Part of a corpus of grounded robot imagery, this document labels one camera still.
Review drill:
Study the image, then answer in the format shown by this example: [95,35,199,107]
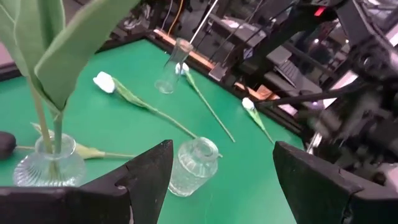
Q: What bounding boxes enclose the grey metal bracket plate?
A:
[207,62,229,82]

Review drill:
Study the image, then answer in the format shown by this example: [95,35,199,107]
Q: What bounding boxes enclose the green table mat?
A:
[0,39,304,224]

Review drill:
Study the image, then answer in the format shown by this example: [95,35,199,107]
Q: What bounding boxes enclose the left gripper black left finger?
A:
[0,139,174,224]

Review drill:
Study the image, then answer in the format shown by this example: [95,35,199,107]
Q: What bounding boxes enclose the diamond-cut glass vase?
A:
[167,136,220,198]

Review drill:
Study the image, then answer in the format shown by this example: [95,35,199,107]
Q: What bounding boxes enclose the slim glass flask vase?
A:
[154,37,194,95]

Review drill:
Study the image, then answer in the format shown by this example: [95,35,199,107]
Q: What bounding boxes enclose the white artificial tulip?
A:
[241,97,275,145]
[175,62,236,143]
[92,71,223,158]

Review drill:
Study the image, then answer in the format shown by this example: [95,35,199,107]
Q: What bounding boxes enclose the yellow cable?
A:
[167,0,185,35]

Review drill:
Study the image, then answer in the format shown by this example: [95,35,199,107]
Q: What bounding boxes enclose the black artificial tulip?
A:
[0,123,136,160]

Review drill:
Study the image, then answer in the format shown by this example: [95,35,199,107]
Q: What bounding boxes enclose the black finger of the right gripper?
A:
[254,84,371,109]

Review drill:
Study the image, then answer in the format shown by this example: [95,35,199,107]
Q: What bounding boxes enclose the ribbed glass bottle vase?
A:
[12,133,87,188]

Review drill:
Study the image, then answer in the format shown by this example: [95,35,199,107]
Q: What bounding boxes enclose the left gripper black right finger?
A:
[272,141,398,224]

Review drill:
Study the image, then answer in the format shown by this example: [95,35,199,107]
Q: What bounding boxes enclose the white cable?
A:
[188,0,220,45]

